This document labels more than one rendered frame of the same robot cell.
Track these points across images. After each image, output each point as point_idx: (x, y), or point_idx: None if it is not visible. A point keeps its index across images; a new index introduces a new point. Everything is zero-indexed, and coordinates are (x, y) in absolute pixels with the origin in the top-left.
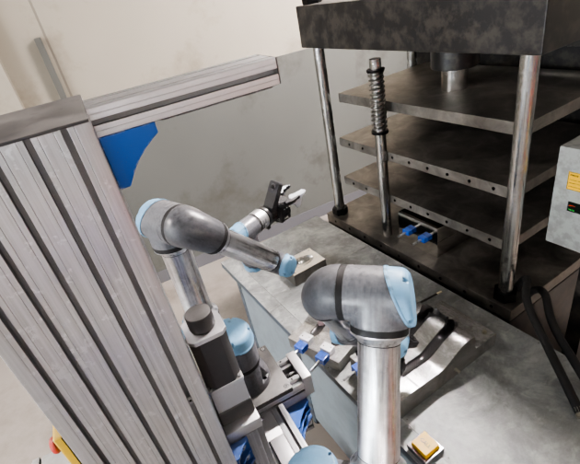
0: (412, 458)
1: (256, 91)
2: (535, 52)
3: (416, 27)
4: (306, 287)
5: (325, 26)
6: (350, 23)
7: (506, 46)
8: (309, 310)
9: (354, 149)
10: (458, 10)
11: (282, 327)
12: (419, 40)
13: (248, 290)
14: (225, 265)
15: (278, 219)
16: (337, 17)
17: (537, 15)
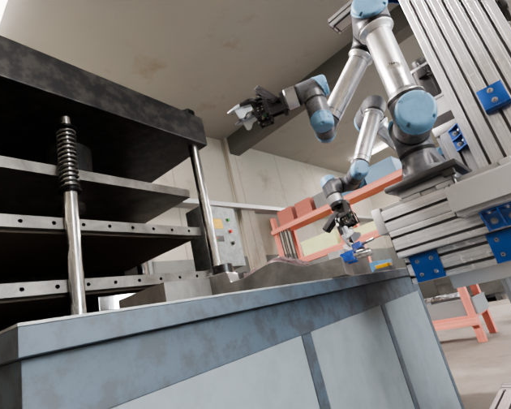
0: (396, 269)
1: (345, 27)
2: (205, 143)
3: (137, 107)
4: (379, 96)
5: (7, 56)
6: (58, 74)
7: (193, 136)
8: (385, 104)
9: None
10: (165, 111)
11: (312, 288)
12: (140, 116)
13: (227, 293)
14: (61, 317)
15: (271, 119)
16: (36, 60)
17: (201, 128)
